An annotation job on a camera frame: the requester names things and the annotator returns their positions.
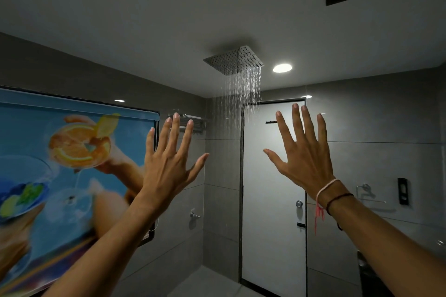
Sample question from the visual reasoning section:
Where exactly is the black wall switch panel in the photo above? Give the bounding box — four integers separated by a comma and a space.
397, 178, 410, 206

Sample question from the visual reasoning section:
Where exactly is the person's right forearm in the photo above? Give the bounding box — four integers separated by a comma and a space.
319, 182, 446, 297

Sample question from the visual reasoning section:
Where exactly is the dark thread wrist band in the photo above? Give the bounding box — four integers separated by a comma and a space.
326, 193, 354, 231

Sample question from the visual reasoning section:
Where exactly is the metal towel rack shelf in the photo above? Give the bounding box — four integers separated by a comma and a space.
167, 113, 206, 134

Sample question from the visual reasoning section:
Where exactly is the white bathroom door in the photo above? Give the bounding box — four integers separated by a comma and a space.
241, 100, 307, 297

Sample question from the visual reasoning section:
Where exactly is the person's right hand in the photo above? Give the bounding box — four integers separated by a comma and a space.
263, 103, 349, 200

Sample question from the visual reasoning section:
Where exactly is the printed cocktail window blind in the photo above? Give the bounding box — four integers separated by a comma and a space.
0, 86, 160, 297

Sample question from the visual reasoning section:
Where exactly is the square metal rain shower head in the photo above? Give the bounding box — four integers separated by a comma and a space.
203, 45, 265, 76

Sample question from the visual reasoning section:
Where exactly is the pink thread wrist band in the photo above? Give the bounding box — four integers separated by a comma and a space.
314, 178, 340, 235

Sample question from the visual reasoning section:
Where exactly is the person's left hand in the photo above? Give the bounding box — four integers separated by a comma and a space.
140, 113, 210, 214

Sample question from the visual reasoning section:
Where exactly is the person's left forearm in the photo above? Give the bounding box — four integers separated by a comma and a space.
42, 190, 166, 297

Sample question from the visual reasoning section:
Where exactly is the metal towel ring holder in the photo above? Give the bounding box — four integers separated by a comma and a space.
356, 183, 387, 204

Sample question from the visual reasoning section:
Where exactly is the dark fixture with metal knob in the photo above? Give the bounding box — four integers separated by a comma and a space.
356, 250, 396, 297

